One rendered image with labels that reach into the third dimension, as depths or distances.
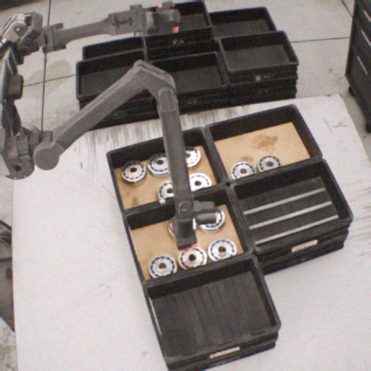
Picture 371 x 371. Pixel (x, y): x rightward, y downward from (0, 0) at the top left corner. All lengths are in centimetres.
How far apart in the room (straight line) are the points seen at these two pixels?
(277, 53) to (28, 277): 188
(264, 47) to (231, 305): 176
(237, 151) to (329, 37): 207
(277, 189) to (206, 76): 122
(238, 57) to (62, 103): 127
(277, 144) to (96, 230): 81
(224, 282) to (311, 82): 210
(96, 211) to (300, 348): 101
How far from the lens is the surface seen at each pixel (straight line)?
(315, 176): 229
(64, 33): 194
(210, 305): 200
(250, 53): 328
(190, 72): 333
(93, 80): 322
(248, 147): 236
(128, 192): 226
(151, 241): 213
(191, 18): 355
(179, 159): 167
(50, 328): 220
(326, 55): 407
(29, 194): 254
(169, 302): 202
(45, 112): 385
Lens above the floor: 266
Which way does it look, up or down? 54 degrees down
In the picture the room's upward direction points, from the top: 7 degrees counter-clockwise
